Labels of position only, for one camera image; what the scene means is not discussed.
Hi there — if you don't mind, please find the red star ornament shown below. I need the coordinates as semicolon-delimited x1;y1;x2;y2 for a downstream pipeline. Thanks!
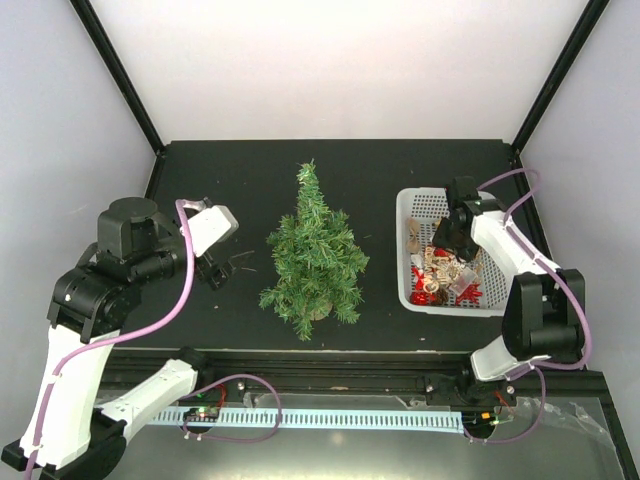
455;283;484;306

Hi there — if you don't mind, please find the small circuit board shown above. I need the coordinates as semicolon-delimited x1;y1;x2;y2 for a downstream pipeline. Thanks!
184;406;219;422

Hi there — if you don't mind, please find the red gift box ornament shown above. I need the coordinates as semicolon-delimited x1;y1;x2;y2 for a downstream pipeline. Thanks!
409;291;432;306

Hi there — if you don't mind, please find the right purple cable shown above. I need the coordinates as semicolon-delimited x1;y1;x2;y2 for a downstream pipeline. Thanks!
464;167;596;446

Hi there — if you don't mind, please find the white plastic basket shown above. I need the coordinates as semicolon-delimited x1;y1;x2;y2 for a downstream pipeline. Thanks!
396;187;510;317

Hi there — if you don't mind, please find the white slotted cable duct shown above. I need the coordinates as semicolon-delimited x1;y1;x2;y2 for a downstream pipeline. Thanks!
150;406;464;434

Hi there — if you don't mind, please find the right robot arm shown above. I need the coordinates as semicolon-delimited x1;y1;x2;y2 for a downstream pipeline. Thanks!
433;176;592;403

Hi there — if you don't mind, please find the purple cable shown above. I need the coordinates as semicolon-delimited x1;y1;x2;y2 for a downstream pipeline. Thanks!
464;167;596;446
22;199;201;480

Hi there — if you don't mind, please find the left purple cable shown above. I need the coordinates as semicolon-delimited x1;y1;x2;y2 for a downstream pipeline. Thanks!
22;199;201;480

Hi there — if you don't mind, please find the brown pine cone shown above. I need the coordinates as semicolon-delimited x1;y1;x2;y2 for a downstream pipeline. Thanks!
431;288;449;306

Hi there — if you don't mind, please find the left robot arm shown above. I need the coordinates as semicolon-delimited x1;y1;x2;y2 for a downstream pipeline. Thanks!
1;197;238;479

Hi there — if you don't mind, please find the small green christmas tree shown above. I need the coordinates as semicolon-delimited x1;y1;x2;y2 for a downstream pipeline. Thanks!
259;161;369;341

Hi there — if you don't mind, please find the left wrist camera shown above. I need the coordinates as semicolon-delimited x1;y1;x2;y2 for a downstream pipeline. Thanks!
184;198;239;257

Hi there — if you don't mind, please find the red ribbon bow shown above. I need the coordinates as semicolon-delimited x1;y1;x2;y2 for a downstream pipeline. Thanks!
411;266;425;290

